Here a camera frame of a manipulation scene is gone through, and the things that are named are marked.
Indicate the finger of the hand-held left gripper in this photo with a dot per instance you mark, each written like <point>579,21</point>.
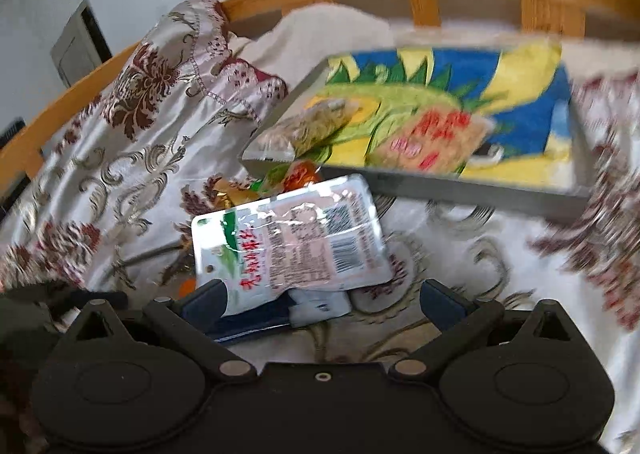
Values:
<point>85,295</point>

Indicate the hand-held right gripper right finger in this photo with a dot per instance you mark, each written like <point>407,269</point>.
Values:
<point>442,304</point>

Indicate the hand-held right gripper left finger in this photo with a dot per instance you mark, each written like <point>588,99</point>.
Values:
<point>205,301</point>

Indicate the dark blue snack packet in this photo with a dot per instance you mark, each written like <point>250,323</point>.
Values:
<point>250,324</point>

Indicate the white green snack packet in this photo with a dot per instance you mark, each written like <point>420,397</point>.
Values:
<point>295,239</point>

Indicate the grey cardboard tray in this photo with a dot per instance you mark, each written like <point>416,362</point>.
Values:
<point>450,191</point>

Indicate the gold foil snack packet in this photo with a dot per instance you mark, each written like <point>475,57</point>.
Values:
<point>227,189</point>

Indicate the orange mandarin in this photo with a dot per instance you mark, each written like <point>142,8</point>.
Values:
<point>187,287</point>

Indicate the floral satin blanket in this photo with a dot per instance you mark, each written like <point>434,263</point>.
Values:
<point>100,194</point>

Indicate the orange red snack packet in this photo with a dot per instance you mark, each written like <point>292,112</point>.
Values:
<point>297,174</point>

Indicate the rice cracker packet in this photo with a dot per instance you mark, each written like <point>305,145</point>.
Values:
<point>430,139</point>

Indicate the colourful drawing paper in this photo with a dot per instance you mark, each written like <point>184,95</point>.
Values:
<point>525,124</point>

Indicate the clear nut snack packet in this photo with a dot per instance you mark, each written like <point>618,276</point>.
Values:
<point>310,126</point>

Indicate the floral satin pillow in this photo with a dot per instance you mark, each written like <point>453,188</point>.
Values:
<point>165,74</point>

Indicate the cream pillow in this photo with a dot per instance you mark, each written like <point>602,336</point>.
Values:
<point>320,34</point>

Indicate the grey wall cabinet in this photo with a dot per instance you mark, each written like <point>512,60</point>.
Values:
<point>75,46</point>

